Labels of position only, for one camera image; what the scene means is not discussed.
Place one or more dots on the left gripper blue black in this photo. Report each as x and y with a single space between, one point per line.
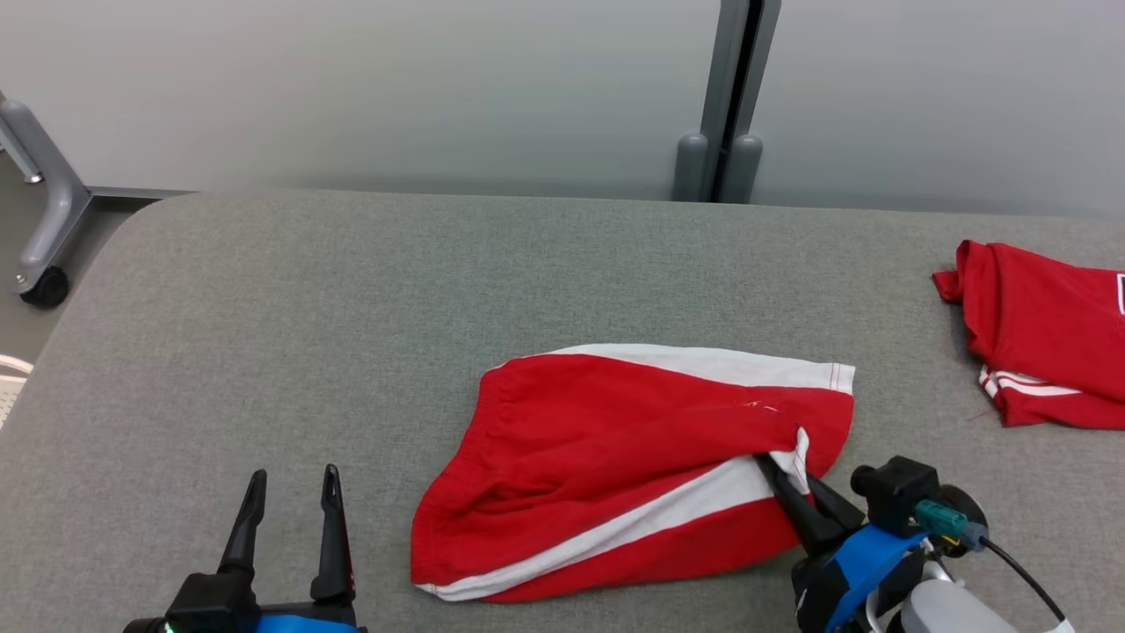
215 607

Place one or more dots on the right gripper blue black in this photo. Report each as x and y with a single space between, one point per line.
844 571

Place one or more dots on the red shorts with white stripe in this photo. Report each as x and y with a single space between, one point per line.
615 440

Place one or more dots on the red jersey with number 23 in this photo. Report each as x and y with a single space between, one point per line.
1046 334

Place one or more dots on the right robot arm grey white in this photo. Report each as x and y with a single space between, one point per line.
949 611

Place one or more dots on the white laundry basket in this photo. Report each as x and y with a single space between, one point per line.
10 378

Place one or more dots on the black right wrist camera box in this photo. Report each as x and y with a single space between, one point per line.
896 492

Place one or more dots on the grey metal frame with caster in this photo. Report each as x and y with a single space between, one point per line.
57 211

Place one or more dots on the grey partition post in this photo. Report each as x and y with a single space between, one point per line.
725 88

